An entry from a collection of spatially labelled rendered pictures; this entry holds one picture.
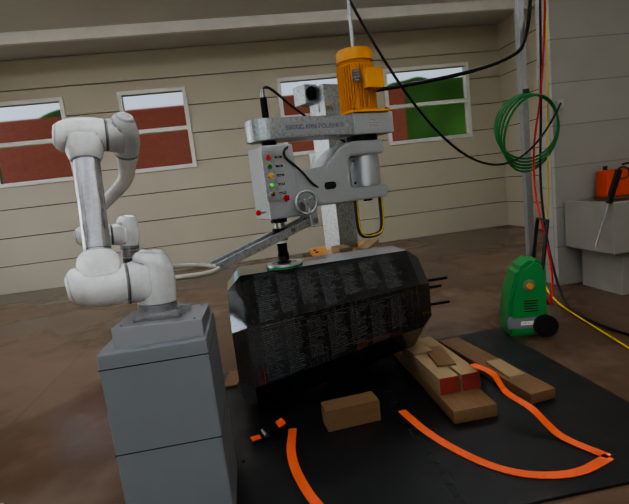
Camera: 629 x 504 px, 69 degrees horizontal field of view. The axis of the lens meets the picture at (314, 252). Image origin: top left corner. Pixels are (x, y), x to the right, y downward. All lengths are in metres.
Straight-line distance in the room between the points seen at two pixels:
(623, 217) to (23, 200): 8.88
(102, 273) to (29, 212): 7.74
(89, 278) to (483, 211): 8.90
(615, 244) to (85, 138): 4.17
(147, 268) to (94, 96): 7.57
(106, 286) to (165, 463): 0.72
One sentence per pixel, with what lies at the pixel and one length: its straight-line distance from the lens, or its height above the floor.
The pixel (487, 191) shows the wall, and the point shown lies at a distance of 10.09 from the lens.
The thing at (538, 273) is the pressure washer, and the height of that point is 0.48.
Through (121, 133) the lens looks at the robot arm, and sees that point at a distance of 2.07.
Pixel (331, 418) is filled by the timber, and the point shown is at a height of 0.09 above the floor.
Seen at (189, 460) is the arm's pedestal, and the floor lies 0.33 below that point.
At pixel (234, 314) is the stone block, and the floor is 0.65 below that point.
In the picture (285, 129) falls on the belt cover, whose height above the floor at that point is 1.64.
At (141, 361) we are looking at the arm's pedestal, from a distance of 1.84.
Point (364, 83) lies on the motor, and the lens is 3.00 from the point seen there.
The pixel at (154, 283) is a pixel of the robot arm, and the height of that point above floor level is 1.01.
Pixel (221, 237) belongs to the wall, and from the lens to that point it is 8.84.
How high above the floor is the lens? 1.32
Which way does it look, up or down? 9 degrees down
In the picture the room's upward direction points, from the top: 7 degrees counter-clockwise
